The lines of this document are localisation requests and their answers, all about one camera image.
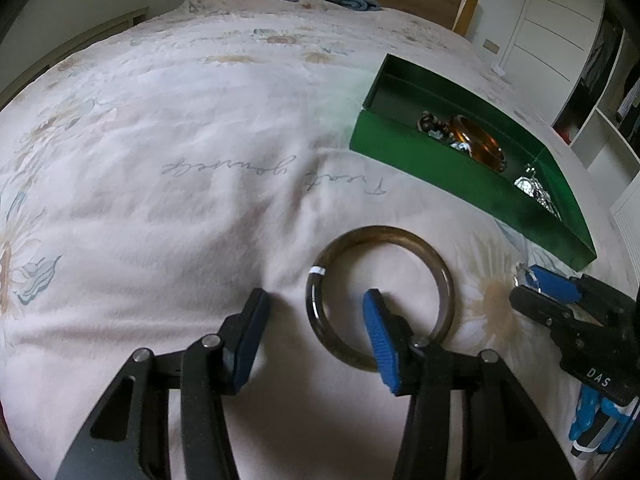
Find silver chain necklace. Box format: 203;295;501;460
513;161;564;221

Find amber translucent bangle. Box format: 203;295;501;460
450;115;506;174

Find black white beaded bracelet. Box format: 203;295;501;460
418;110;474;154

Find dark olive jade bangle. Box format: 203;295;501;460
305;226;456;373

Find green jewelry tray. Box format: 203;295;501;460
349;54;597;271

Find red box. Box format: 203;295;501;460
556;129;574;145

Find hanging clothes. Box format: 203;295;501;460
578;18;639;139

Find tissue box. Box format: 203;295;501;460
491;64;506;78

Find white wardrobe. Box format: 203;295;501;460
491;0;640;241

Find floral white bed duvet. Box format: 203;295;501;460
1;0;638;479

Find beige low side shelf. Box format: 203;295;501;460
0;6;151;111

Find right wall socket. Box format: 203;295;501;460
483;39;500;54

